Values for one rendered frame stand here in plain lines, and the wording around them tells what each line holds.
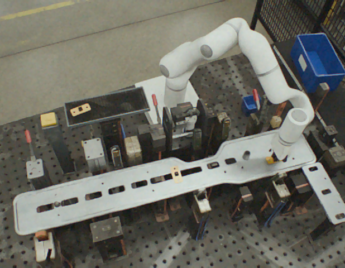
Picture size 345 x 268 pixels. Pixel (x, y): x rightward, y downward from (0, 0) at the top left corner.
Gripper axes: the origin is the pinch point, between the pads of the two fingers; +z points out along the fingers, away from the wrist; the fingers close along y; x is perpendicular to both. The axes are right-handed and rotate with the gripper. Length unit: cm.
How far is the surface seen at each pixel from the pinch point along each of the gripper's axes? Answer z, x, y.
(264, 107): -11.5, 0.0, -20.1
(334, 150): -2.9, 26.3, 5.9
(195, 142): 0.1, -33.6, -17.1
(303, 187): 5.0, 7.6, 16.4
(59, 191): 3, -98, -11
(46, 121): -13, -96, -37
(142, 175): 3, -61, -9
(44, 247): -3, -105, 14
